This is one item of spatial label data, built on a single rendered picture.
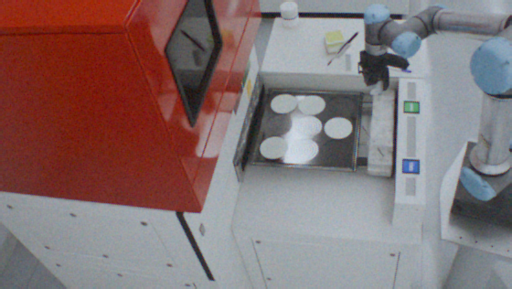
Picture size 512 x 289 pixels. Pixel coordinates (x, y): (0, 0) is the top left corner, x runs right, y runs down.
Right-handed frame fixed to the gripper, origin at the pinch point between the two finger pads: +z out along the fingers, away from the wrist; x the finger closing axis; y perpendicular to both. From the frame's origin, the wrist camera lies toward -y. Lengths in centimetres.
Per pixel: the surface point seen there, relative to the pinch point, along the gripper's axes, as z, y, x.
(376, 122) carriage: 14.1, 2.1, 0.2
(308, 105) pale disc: 11.6, 22.3, -15.9
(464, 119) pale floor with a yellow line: 103, -81, -53
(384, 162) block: 11.6, 8.3, 20.0
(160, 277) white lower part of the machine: 23, 91, 27
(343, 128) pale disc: 12.0, 14.8, -0.1
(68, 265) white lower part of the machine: 24, 124, 10
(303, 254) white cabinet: 34, 43, 30
